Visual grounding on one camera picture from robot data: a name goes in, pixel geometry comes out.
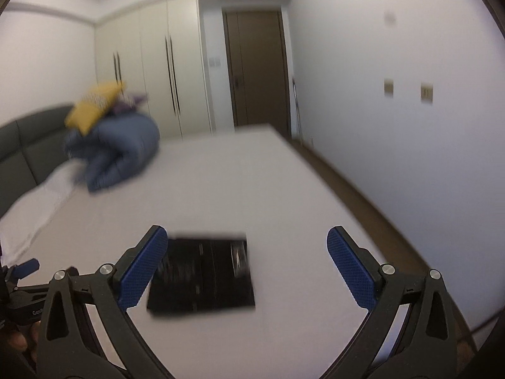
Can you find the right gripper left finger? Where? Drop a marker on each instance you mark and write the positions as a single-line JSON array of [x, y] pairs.
[[68, 346]]

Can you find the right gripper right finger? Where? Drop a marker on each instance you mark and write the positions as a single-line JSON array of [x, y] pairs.
[[409, 329]]

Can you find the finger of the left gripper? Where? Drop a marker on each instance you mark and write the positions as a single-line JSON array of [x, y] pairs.
[[21, 271]]

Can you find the black jeans pant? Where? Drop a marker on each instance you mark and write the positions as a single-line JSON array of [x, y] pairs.
[[200, 274]]

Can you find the left hand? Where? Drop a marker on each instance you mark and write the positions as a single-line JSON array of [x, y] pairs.
[[23, 339]]

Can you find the white pillow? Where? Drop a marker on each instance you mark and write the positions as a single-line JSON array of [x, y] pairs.
[[34, 210]]

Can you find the dark grey headboard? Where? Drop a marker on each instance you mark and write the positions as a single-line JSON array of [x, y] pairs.
[[31, 149]]

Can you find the blue folded duvet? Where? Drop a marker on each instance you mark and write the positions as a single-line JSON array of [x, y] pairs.
[[116, 149]]

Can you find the yellow cushion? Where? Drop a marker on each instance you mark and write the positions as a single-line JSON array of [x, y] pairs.
[[94, 105]]

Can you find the purple cushion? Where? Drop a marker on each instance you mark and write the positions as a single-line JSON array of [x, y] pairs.
[[128, 102]]

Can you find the white bed mattress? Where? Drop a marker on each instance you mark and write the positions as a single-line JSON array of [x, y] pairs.
[[250, 182]]

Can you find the cream wardrobe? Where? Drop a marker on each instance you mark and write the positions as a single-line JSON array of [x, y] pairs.
[[156, 49]]

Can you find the brown door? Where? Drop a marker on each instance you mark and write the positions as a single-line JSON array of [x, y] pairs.
[[258, 68]]

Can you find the beige wall socket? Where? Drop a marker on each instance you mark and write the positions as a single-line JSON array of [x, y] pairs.
[[426, 93], [388, 87]]

